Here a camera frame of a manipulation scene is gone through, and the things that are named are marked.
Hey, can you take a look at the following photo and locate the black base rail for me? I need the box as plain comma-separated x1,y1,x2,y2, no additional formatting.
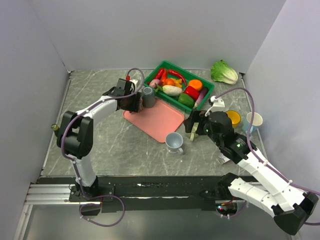
68,175,263,215

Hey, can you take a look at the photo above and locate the red chili pepper pair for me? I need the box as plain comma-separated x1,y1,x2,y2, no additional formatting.
154,68,167,83

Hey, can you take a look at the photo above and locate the lettuce head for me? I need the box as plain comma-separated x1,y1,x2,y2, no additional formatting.
210,60,239,85

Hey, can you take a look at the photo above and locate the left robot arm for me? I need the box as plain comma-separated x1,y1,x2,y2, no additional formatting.
54,76,143,201

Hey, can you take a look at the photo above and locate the orange yellow vegetable piece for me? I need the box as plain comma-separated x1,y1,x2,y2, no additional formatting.
162,78,182,88

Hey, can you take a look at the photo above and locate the white radish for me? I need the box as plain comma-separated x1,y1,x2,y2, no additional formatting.
162,85,183,97

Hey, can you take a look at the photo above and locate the purple onion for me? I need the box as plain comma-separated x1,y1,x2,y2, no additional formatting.
149,78,162,89

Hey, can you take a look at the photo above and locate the red bell pepper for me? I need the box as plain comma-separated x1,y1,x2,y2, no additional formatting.
183,86,200,101

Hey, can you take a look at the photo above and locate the purple eggplant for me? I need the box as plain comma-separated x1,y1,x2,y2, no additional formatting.
193,87,209,109

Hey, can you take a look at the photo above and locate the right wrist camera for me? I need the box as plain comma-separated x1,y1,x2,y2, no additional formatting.
205,96,225,117

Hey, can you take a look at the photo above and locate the light green mug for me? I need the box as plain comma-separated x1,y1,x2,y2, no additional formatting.
189,131,198,142

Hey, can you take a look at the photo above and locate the green bell pepper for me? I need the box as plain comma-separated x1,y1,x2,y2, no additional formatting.
178,93,195,109

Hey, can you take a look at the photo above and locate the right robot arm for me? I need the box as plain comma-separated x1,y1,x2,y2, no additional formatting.
183,110,319,236

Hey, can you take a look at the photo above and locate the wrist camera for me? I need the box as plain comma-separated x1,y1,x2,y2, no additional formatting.
125,75,139,88
205,96,225,117

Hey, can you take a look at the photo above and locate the white printed card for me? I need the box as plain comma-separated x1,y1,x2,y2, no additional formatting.
218,153,230,165

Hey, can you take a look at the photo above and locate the orange fruit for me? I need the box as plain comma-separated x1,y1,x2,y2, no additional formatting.
188,79,203,92

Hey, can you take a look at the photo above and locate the dark blue-grey mug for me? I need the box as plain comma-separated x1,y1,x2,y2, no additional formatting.
142,87,156,108

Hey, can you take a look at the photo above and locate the grey mug pink rim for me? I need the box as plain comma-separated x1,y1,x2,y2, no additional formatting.
165,132,184,154

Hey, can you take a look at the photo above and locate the brown striped cup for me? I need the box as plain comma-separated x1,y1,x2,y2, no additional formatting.
137,97,144,113

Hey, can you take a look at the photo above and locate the yellow mug black handle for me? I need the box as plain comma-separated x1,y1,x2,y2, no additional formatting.
226,110,241,129

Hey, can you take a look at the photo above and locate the pink tray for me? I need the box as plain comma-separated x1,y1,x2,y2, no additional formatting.
122,98,185,143

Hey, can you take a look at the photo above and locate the green glass bottle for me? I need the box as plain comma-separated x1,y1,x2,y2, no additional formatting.
51,123,60,137

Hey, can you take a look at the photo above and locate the light blue mug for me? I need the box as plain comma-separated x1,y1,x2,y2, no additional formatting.
242,112,263,135

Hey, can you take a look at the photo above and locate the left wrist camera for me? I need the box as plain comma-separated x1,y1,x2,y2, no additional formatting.
125,75,139,88

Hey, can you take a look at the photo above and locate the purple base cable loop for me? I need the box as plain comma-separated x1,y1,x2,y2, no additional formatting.
79,195,126,228

